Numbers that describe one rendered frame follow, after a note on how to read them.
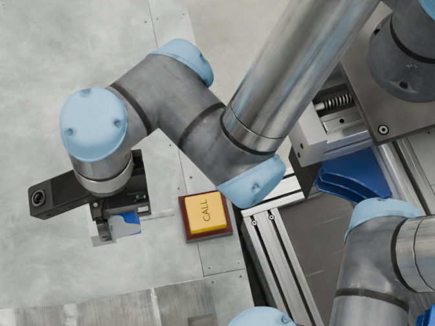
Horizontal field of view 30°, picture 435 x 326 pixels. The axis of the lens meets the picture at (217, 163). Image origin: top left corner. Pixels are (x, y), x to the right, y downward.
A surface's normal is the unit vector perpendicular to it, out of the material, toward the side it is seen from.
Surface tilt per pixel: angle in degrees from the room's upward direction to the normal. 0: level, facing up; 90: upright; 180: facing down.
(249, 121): 59
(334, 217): 0
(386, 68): 73
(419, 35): 90
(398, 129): 0
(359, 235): 49
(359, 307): 28
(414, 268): 65
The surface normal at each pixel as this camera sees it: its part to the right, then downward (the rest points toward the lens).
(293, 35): -0.66, 0.28
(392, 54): -0.81, 0.32
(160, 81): 0.01, -0.24
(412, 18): -0.73, 0.62
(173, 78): 0.11, -0.44
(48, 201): -0.46, -0.27
